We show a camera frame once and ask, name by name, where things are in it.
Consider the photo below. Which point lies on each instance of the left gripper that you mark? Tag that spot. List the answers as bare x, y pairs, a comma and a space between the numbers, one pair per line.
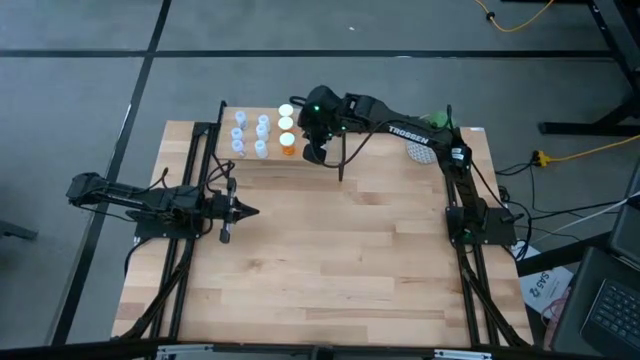
227, 210

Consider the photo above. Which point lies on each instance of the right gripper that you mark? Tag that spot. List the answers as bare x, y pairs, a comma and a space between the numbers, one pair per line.
322, 112

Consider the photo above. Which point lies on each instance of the orange pill bottle white cap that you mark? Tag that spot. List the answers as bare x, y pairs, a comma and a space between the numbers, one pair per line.
286, 123
286, 110
287, 141

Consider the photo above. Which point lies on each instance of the translucent white plastic bottle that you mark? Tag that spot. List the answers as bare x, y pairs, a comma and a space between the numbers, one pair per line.
260, 148
262, 132

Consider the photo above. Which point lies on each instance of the translucent white bottle blue contents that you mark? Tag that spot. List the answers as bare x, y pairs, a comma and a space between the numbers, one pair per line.
264, 121

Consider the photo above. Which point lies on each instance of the clear bottle with grey pills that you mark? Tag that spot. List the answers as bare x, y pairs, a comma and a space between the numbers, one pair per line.
238, 146

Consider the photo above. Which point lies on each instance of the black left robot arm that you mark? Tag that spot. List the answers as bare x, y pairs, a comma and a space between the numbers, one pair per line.
150, 197

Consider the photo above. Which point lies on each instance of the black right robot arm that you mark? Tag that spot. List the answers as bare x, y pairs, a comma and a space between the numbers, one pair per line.
407, 131

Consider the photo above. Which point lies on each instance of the white patterned plant pot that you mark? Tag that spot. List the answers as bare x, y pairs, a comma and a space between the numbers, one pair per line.
421, 152

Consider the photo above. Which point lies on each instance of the thin black floor bar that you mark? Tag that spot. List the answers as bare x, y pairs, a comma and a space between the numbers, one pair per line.
112, 170

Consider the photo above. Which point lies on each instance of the dark grey chair base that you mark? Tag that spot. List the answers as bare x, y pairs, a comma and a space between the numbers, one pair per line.
15, 230

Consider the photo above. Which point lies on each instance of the white printed paper sheet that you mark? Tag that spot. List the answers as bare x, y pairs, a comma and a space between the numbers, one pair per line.
545, 290

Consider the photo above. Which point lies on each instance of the black laptop keyboard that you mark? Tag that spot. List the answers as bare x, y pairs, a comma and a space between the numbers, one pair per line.
617, 312

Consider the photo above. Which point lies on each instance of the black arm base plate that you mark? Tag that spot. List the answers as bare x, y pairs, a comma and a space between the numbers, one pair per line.
495, 227
150, 230

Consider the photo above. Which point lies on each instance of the black aluminium frame rails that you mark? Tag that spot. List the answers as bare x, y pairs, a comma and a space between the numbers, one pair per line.
175, 280
480, 295

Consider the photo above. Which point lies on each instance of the black table edge frame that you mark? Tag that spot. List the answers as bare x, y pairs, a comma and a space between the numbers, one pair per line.
100, 349

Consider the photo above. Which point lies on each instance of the black desk leg frame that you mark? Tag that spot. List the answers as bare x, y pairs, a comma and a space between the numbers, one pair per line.
615, 60

